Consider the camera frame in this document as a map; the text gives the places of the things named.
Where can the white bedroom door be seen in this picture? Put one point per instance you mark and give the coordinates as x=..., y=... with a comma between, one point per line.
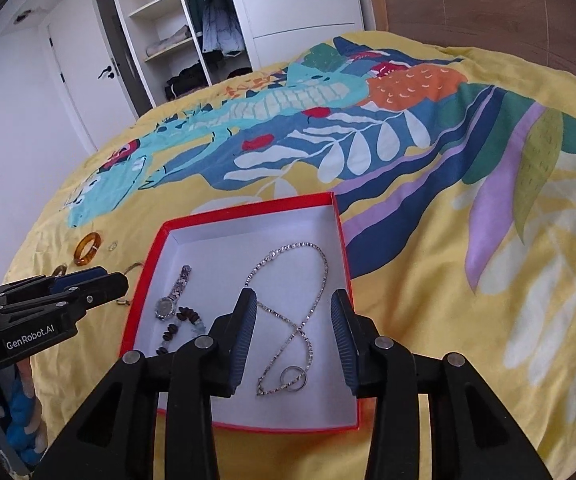
x=83, y=68

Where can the dark brown resin bangle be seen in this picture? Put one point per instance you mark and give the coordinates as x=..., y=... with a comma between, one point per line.
x=60, y=270

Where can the yellow dinosaur print bedspread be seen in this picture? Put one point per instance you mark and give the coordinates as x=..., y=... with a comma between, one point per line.
x=454, y=172

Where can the hanging grey jacket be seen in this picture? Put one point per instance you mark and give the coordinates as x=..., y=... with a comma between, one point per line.
x=218, y=23

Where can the white open wardrobe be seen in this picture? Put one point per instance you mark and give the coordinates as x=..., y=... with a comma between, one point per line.
x=179, y=45

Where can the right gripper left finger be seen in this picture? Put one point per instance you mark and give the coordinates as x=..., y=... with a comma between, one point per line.
x=210, y=366

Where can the thin gold metal bangle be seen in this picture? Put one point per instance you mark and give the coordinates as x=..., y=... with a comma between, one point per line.
x=132, y=274

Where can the blue white gloved left hand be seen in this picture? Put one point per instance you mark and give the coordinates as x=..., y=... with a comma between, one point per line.
x=23, y=433

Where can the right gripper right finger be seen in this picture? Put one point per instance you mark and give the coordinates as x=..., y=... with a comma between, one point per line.
x=378, y=367

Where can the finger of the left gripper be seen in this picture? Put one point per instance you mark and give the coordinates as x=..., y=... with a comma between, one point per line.
x=95, y=289
x=75, y=278

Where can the amber orange resin bangle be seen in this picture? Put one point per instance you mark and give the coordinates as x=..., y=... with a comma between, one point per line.
x=87, y=249

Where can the red shallow jewelry box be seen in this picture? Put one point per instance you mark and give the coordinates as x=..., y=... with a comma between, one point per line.
x=255, y=283

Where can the silver wrist watch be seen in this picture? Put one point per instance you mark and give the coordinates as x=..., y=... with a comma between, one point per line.
x=166, y=306

